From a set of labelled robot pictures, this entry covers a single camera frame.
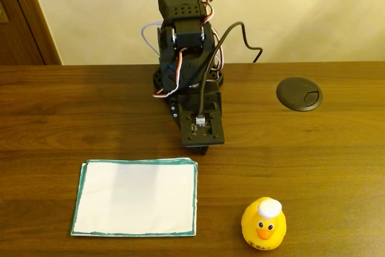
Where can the yellow rubber duck white hat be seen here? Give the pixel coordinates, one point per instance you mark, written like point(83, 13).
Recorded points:
point(264, 227)

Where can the white paper with green border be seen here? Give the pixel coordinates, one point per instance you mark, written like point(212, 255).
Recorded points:
point(135, 198)

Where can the black round desk grommet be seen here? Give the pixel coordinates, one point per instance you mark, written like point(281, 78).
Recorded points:
point(296, 93)

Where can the brown wooden door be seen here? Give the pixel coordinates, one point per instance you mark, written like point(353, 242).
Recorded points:
point(21, 22)

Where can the black camera mount with board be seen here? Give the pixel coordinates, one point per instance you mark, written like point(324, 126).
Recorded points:
point(201, 133)

